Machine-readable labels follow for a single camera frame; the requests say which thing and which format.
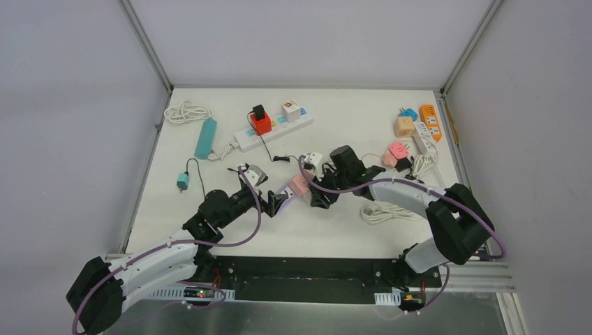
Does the teal charger plug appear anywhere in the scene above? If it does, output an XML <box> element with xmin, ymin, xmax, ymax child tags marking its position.
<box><xmin>176</xmin><ymin>172</ymin><xmax>190</xmax><ymax>192</ymax></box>

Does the beige cube adapter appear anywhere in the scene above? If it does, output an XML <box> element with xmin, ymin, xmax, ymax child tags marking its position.
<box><xmin>393</xmin><ymin>116</ymin><xmax>415</xmax><ymax>137</ymax></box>

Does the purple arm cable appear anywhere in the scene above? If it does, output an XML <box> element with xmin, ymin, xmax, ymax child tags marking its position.
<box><xmin>297</xmin><ymin>155</ymin><xmax>508</xmax><ymax>321</ymax></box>
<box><xmin>71</xmin><ymin>166</ymin><xmax>264</xmax><ymax>335</ymax></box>

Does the white cube socket with picture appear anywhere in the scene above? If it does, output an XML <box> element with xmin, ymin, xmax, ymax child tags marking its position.
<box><xmin>281</xmin><ymin>100</ymin><xmax>302</xmax><ymax>122</ymax></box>

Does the black charger on red cube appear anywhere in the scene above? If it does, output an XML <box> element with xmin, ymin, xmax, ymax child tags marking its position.
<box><xmin>252</xmin><ymin>105</ymin><xmax>266</xmax><ymax>121</ymax></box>

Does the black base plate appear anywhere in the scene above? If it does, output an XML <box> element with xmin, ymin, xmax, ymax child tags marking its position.
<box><xmin>188</xmin><ymin>255</ymin><xmax>442</xmax><ymax>304</ymax></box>

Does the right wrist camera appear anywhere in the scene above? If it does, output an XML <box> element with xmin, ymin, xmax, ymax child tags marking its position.
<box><xmin>303</xmin><ymin>152</ymin><xmax>324</xmax><ymax>175</ymax></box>

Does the red cube socket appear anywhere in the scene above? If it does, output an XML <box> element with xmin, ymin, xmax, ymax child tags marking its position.
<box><xmin>249</xmin><ymin>112</ymin><xmax>272</xmax><ymax>136</ymax></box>

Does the white strip cord right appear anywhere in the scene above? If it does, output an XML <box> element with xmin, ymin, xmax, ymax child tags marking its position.
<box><xmin>409</xmin><ymin>154</ymin><xmax>441</xmax><ymax>181</ymax></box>

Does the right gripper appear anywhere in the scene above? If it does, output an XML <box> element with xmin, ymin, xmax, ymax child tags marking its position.
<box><xmin>308</xmin><ymin>165</ymin><xmax>350</xmax><ymax>209</ymax></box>

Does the small blue adapter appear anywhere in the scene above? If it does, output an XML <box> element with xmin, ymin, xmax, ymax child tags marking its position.
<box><xmin>399</xmin><ymin>108</ymin><xmax>419</xmax><ymax>121</ymax></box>

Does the white long power strip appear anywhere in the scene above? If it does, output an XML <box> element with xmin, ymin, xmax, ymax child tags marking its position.
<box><xmin>234</xmin><ymin>107</ymin><xmax>314</xmax><ymax>152</ymax></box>

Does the teal power strip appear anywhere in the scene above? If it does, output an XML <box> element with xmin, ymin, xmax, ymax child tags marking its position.
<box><xmin>194</xmin><ymin>118</ymin><xmax>217</xmax><ymax>159</ymax></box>

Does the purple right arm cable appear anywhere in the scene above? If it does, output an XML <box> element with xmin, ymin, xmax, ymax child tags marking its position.
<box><xmin>297</xmin><ymin>155</ymin><xmax>508</xmax><ymax>321</ymax></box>

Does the pink flat adapter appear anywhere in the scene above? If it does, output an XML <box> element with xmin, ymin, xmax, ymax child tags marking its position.
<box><xmin>388</xmin><ymin>142</ymin><xmax>409</xmax><ymax>161</ymax></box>

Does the teal strip white cord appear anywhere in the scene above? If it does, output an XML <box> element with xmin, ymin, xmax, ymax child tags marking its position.
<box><xmin>164</xmin><ymin>100</ymin><xmax>214</xmax><ymax>125</ymax></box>

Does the pink cube socket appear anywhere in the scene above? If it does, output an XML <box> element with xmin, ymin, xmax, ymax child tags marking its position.
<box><xmin>288</xmin><ymin>174</ymin><xmax>309</xmax><ymax>196</ymax></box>

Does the purple power strip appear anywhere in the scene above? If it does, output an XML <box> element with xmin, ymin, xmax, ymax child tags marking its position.
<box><xmin>278</xmin><ymin>184</ymin><xmax>295</xmax><ymax>200</ymax></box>

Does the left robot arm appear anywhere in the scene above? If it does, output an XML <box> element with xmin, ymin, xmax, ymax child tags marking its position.
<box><xmin>66</xmin><ymin>176</ymin><xmax>288</xmax><ymax>334</ymax></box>

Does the orange power strip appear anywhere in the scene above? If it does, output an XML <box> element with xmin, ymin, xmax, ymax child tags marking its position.
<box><xmin>420</xmin><ymin>105</ymin><xmax>442</xmax><ymax>142</ymax></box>

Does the white power strip right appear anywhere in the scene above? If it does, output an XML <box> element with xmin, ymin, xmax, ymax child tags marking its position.
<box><xmin>412</xmin><ymin>121</ymin><xmax>438</xmax><ymax>158</ymax></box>

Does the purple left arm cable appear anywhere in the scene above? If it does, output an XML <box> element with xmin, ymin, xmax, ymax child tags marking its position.
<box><xmin>71</xmin><ymin>166</ymin><xmax>264</xmax><ymax>335</ymax></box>

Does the coiled white cable front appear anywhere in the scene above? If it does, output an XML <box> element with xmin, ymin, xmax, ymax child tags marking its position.
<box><xmin>360</xmin><ymin>203</ymin><xmax>420</xmax><ymax>226</ymax></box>

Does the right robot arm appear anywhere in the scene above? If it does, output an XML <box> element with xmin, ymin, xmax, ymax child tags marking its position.
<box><xmin>298</xmin><ymin>145</ymin><xmax>496</xmax><ymax>286</ymax></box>

